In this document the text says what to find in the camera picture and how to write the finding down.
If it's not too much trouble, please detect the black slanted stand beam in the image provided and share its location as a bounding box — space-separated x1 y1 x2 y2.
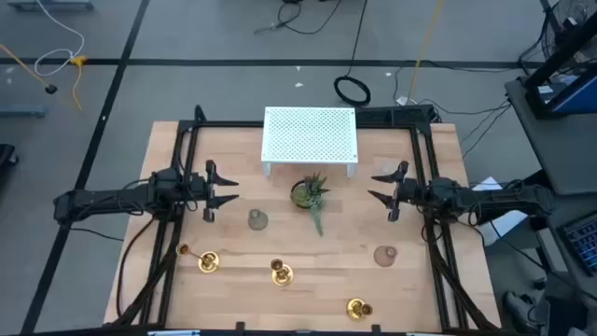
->
521 18 597 118

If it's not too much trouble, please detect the thin black floor cable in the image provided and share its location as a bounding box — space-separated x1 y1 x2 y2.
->
394 60 514 160

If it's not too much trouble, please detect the black floor fan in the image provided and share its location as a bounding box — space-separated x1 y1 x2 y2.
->
540 0 597 64

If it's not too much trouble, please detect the medium gold candlestick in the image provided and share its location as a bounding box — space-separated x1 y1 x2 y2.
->
270 258 295 287

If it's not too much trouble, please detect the short gold candlestick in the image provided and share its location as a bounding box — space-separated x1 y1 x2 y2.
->
345 298 374 322

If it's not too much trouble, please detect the black coiled cable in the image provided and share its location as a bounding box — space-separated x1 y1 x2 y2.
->
333 0 372 107

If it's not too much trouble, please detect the white perforated metal shelf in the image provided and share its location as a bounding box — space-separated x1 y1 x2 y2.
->
260 106 359 178

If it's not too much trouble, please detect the green glass candle holder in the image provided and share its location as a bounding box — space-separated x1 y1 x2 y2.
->
247 208 270 231

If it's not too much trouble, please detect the black floor object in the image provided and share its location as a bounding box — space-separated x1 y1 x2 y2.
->
0 144 20 170

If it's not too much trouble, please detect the yellow cord with black end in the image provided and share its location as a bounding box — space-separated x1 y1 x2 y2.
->
0 44 59 95

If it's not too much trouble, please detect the long yellow cable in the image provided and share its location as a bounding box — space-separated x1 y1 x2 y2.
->
408 0 444 105

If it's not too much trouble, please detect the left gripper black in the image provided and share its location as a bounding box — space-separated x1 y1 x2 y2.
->
188 160 241 223

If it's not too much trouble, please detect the potted succulent plant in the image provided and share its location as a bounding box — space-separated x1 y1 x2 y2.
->
289 172 331 237

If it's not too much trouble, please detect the short yellow cable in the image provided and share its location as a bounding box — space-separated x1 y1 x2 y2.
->
69 54 89 112

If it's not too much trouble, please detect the grey floor bar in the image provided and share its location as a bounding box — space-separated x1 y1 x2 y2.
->
7 0 94 11
0 105 48 119

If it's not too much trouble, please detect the black perforated control box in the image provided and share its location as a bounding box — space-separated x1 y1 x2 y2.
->
356 105 438 125

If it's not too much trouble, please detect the grey desk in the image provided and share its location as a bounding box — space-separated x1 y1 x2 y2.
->
505 77 597 196

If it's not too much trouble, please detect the white paper sheet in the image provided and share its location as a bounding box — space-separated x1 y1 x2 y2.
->
470 175 528 246

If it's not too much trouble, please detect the white cable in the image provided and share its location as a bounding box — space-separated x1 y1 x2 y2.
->
34 0 86 78

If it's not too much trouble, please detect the blue panel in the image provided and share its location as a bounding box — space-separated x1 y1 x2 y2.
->
549 74 597 116

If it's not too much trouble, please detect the black aluminium rig frame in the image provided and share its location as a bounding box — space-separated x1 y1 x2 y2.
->
111 105 503 335

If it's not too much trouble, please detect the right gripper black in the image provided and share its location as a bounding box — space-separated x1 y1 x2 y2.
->
367 161 423 223

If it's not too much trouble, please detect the laptop keyboard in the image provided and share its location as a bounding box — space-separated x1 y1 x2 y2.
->
557 212 597 276

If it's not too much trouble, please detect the tall gold candlestick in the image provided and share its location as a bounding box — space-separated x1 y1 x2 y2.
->
175 242 221 274

